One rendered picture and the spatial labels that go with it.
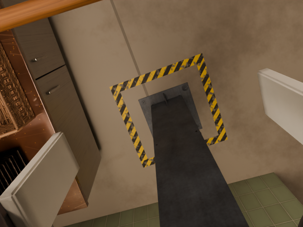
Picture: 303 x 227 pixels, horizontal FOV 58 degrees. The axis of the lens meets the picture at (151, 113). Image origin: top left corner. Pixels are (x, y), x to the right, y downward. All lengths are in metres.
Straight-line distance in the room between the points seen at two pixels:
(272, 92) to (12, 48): 1.07
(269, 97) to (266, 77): 0.01
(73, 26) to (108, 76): 0.34
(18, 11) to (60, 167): 0.33
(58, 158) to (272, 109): 0.13
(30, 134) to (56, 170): 1.07
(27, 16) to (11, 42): 0.70
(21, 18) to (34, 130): 0.80
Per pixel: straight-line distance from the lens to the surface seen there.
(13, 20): 0.47
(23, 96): 1.17
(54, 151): 0.17
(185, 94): 1.69
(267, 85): 0.17
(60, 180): 0.17
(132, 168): 1.88
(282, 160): 2.07
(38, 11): 0.46
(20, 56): 1.16
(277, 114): 0.17
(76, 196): 1.32
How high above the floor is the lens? 1.63
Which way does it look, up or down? 72 degrees down
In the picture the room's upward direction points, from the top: 176 degrees clockwise
